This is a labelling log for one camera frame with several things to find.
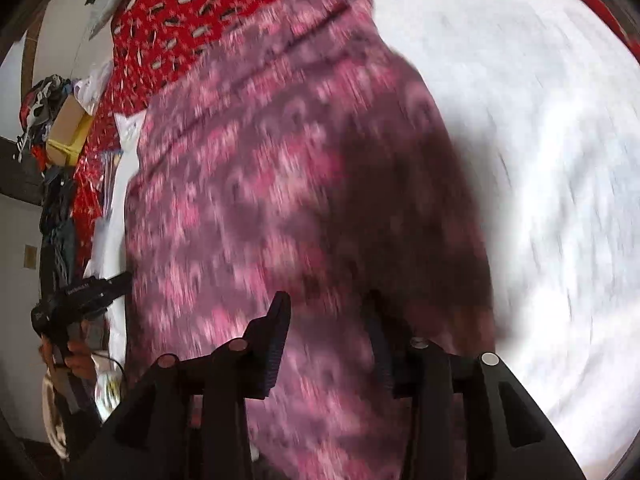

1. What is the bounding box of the maroon floral patterned cloth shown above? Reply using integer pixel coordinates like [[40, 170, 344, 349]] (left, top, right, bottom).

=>
[[125, 0, 494, 479]]

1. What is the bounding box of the dark clothes heap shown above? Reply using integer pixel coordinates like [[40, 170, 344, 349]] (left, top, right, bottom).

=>
[[39, 166, 76, 300]]

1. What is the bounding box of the pile of mixed clothes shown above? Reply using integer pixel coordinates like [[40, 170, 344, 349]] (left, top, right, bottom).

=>
[[14, 75, 73, 172]]

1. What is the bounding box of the person's left hand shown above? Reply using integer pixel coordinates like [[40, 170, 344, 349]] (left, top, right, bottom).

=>
[[39, 336, 96, 384]]

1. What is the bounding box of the yellow cardboard box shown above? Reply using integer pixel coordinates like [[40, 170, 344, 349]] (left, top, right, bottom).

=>
[[46, 96, 93, 167]]

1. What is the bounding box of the white plastic bag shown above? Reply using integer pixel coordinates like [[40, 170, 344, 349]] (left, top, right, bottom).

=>
[[74, 60, 113, 116]]

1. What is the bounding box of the white quilted bed cover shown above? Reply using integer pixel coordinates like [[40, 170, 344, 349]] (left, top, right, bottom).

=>
[[84, 0, 640, 480]]

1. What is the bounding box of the red feather patterned blanket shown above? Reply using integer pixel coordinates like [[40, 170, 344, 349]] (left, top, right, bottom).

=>
[[72, 0, 277, 270]]

